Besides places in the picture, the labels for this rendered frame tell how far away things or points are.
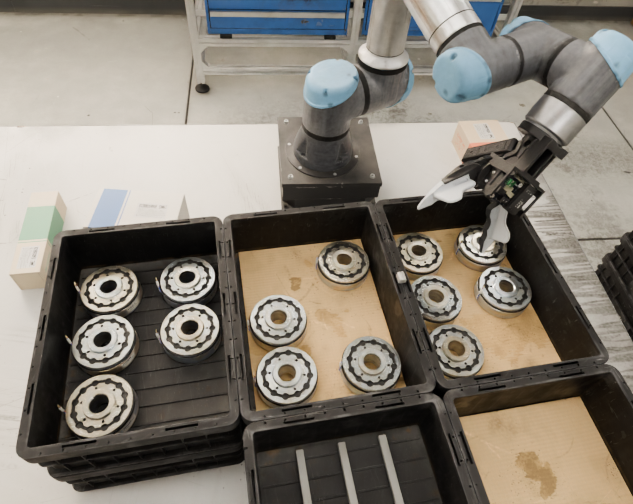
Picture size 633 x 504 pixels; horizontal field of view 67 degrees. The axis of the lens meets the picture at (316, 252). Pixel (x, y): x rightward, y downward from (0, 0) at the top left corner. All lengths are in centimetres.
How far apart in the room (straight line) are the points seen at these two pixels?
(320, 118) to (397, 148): 41
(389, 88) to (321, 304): 53
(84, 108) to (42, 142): 136
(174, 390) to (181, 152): 76
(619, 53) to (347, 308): 58
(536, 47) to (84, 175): 110
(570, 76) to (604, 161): 221
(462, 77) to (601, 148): 238
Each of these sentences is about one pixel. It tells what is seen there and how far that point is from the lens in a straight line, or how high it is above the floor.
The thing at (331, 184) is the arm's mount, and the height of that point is 80.
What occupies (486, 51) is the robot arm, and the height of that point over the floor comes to 128.
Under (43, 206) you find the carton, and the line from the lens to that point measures 129.
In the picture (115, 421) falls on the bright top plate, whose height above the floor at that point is 86.
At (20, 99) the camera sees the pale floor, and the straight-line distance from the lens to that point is 311.
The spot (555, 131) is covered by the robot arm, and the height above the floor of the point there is 121.
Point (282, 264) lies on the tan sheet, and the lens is 98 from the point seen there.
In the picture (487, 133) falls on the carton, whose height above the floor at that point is 78.
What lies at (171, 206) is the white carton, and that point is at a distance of 116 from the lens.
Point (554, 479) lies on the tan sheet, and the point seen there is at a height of 83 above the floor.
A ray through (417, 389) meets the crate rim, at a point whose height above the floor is 93.
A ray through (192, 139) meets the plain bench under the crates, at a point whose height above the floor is 70.
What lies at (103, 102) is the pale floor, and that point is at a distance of 293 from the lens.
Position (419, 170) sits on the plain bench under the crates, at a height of 70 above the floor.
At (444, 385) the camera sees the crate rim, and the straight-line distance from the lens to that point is 78.
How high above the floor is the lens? 162
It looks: 52 degrees down
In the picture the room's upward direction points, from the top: 6 degrees clockwise
